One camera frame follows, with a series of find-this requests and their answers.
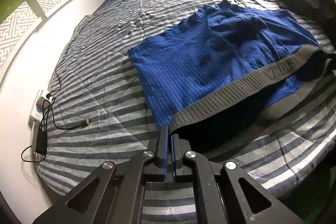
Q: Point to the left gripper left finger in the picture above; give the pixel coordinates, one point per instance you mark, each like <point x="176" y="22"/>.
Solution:
<point x="161" y="157"/>

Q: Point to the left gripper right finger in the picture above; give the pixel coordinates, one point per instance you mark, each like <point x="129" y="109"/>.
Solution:
<point x="177" y="158"/>

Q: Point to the blue striped boxer shorts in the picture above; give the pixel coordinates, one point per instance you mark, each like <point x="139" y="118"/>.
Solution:
<point x="229" y="64"/>

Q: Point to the striped grey blue quilt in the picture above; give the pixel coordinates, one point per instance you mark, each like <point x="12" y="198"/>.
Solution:
<point x="100" y="113"/>

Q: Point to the black power adapter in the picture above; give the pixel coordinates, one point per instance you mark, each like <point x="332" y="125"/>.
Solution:
<point x="39" y="141"/>

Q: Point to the white blue wall socket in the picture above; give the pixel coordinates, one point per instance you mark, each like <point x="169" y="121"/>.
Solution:
<point x="40" y="105"/>

